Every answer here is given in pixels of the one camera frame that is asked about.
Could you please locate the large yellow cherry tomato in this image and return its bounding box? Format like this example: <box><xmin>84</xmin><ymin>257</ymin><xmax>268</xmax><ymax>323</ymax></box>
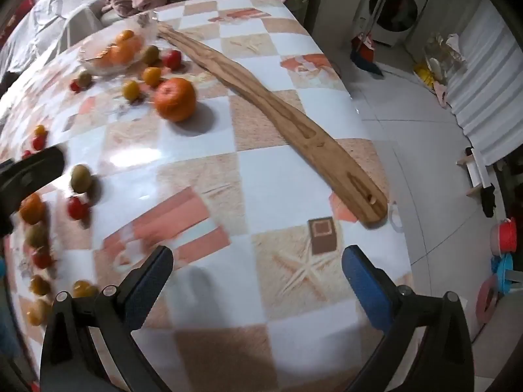
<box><xmin>25</xmin><ymin>299</ymin><xmax>53</xmax><ymax>327</ymax></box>

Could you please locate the pink ring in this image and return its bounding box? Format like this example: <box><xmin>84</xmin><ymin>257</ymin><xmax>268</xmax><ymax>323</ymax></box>
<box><xmin>476</xmin><ymin>275</ymin><xmax>500</xmax><ymax>324</ymax></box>

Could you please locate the red toy bucket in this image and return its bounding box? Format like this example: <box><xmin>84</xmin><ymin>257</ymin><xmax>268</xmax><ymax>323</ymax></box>
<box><xmin>489</xmin><ymin>217</ymin><xmax>518</xmax><ymax>256</ymax></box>

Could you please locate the white washing machine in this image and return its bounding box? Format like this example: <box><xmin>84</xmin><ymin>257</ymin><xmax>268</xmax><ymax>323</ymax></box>
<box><xmin>353</xmin><ymin>0</ymin><xmax>434</xmax><ymax>46</ymax></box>

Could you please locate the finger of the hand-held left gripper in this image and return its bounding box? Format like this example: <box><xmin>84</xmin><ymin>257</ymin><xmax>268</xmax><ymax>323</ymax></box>
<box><xmin>0</xmin><ymin>145</ymin><xmax>67</xmax><ymax>214</ymax></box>

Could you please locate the white bedding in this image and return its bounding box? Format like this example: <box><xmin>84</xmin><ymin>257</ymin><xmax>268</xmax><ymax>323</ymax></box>
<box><xmin>0</xmin><ymin>0</ymin><xmax>105</xmax><ymax>75</ymax></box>

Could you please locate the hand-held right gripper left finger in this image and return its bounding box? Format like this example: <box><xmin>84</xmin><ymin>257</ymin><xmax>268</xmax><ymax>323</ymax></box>
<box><xmin>40</xmin><ymin>245</ymin><xmax>174</xmax><ymax>392</ymax></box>

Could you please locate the yellow plastic bag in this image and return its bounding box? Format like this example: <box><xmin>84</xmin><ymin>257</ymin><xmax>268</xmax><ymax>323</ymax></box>
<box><xmin>414</xmin><ymin>33</ymin><xmax>467</xmax><ymax>91</ymax></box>

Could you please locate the bag of cherry tomatoes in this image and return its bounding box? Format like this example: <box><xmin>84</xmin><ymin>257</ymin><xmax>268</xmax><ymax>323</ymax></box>
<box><xmin>79</xmin><ymin>18</ymin><xmax>159</xmax><ymax>76</ymax></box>

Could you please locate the white corrugated panel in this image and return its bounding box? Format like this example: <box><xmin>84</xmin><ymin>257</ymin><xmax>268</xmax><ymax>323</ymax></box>
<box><xmin>447</xmin><ymin>0</ymin><xmax>523</xmax><ymax>165</ymax></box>

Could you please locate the large orange mandarin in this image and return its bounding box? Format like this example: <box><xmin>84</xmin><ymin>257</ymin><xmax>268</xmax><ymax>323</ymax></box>
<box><xmin>154</xmin><ymin>77</ymin><xmax>197</xmax><ymax>123</ymax></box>

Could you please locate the black sock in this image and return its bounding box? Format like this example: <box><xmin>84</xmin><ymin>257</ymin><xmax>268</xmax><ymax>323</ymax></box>
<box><xmin>481</xmin><ymin>186</ymin><xmax>498</xmax><ymax>219</ymax></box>

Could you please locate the red dustpan with broom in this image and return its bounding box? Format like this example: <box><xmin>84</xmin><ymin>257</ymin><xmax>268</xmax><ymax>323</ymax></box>
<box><xmin>350</xmin><ymin>0</ymin><xmax>394</xmax><ymax>79</ymax></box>

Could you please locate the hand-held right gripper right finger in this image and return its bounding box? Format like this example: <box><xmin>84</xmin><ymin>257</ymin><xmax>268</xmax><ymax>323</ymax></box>
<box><xmin>342</xmin><ymin>244</ymin><xmax>477</xmax><ymax>392</ymax></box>

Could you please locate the large orange cherry tomato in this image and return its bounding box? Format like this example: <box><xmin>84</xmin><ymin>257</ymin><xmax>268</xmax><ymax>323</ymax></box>
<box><xmin>18</xmin><ymin>193</ymin><xmax>46</xmax><ymax>225</ymax></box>

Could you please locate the long wooden board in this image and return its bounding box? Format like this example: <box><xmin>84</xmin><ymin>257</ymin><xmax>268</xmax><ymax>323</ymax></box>
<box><xmin>157</xmin><ymin>22</ymin><xmax>389</xmax><ymax>226</ymax></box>

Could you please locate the small wooden roll holder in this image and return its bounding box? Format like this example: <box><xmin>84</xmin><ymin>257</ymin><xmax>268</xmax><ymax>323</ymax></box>
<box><xmin>456</xmin><ymin>147</ymin><xmax>497</xmax><ymax>197</ymax></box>

